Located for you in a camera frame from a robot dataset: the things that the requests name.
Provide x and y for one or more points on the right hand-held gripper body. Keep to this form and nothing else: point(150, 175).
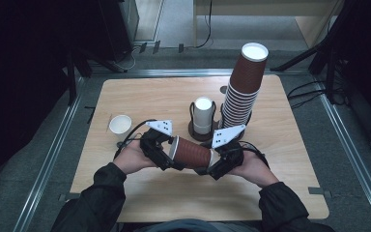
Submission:
point(230, 154)

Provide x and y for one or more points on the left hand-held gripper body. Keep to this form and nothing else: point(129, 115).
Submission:
point(154, 145)

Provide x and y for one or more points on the single brown ribbed paper cup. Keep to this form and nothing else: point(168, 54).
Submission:
point(193, 153)

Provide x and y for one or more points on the stack of white paper cups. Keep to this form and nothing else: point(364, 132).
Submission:
point(203, 116)

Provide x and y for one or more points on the single white paper cup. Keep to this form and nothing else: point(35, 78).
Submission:
point(120, 125)

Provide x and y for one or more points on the stack of brown ribbed cups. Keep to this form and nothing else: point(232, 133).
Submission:
point(246, 77)

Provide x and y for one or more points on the person's left hand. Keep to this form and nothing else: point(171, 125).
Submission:
point(132, 158)

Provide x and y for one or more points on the person's right hand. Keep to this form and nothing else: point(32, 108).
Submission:
point(254, 167)

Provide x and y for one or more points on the round table grommet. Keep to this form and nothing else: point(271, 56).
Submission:
point(223, 90)

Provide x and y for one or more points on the person's torso, grey-blue clothing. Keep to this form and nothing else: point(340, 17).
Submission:
point(186, 226)

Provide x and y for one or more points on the black stand leg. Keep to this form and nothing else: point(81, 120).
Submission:
point(72, 77)

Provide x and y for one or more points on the black cabinet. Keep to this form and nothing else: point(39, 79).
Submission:
point(116, 29)

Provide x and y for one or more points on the black tripod stand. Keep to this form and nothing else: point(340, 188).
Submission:
point(322, 48)

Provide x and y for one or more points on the light wooden furniture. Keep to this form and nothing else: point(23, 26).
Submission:
point(312, 19)

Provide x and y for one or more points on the metal floor rail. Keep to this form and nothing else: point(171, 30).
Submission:
point(357, 161)
point(190, 72)
point(48, 161)

